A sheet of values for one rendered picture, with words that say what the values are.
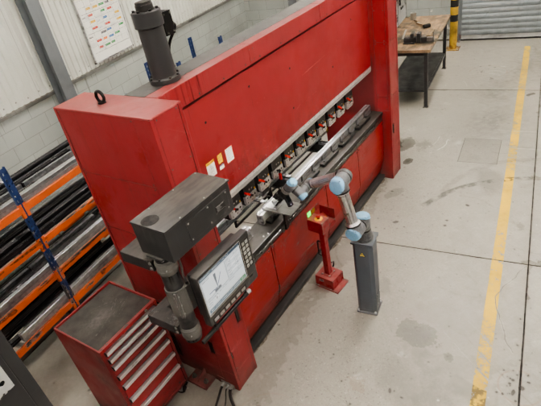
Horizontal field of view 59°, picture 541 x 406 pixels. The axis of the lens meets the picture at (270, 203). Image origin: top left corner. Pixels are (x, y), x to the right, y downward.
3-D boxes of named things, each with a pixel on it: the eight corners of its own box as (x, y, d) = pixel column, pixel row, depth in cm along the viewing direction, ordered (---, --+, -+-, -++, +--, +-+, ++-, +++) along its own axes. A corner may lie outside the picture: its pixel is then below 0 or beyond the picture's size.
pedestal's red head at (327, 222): (323, 235, 409) (320, 218, 400) (307, 230, 419) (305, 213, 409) (336, 222, 421) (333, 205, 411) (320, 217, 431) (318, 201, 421)
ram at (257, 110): (196, 230, 327) (162, 123, 284) (187, 228, 332) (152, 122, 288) (371, 71, 523) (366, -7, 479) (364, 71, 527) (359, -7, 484)
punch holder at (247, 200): (247, 206, 372) (242, 188, 363) (238, 204, 376) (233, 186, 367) (258, 196, 382) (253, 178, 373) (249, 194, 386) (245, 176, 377)
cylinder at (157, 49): (167, 87, 287) (142, 5, 262) (138, 84, 301) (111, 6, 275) (201, 67, 309) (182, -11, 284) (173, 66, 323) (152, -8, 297)
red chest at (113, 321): (150, 444, 349) (101, 354, 295) (105, 415, 376) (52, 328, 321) (194, 389, 381) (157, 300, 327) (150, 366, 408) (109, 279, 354)
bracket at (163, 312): (179, 335, 277) (176, 327, 273) (150, 322, 290) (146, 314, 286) (221, 290, 303) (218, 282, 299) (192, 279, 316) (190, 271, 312)
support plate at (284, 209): (290, 216, 383) (290, 215, 383) (263, 210, 397) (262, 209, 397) (301, 204, 395) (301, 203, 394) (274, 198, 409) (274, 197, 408)
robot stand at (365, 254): (382, 301, 424) (378, 232, 382) (377, 316, 411) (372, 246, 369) (362, 297, 432) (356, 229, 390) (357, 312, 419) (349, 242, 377)
